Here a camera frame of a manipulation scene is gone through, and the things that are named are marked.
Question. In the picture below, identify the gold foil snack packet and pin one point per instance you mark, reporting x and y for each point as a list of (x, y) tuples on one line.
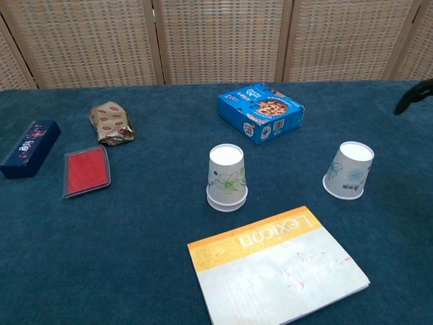
[(111, 123)]

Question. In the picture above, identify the dark blue long box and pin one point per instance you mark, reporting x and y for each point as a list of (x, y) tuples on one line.
[(27, 149)]

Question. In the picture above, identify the teal table cloth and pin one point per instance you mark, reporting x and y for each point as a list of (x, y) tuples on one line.
[(152, 237)]

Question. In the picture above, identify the woven wooden folding screen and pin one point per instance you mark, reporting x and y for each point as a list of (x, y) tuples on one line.
[(216, 40)]

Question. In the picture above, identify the paper cup green flower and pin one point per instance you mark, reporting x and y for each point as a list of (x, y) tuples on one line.
[(226, 169)]

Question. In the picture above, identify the yellow white Lexicon notebook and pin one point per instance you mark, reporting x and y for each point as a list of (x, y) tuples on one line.
[(270, 271)]

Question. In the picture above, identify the paper cup purple flower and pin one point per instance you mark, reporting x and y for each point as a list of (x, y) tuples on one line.
[(226, 207)]

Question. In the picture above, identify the red pad clear case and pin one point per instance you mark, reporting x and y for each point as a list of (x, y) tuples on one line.
[(88, 169)]

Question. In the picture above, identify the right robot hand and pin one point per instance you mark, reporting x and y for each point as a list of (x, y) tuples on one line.
[(414, 93)]

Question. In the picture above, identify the paper cup blue flower print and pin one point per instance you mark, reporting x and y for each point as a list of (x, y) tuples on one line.
[(348, 169)]

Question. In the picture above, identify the blue cookie box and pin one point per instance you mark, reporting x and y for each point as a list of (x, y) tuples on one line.
[(257, 111)]

